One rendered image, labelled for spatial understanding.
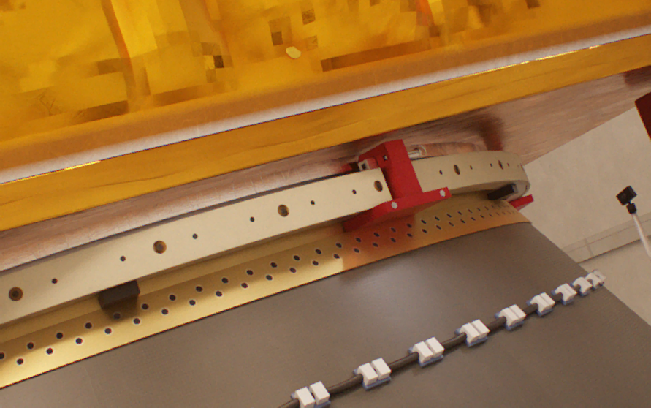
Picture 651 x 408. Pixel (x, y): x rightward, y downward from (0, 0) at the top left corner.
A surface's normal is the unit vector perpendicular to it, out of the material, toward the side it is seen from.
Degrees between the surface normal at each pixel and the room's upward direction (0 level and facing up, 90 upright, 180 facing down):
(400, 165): 90
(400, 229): 62
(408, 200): 90
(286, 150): 90
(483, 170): 90
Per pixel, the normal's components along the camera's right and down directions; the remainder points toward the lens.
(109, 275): 0.26, -0.24
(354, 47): 0.56, 0.32
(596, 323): 0.53, -0.76
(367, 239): 0.36, -0.73
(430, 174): 0.68, -0.35
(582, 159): -0.81, 0.22
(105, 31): 0.47, -0.32
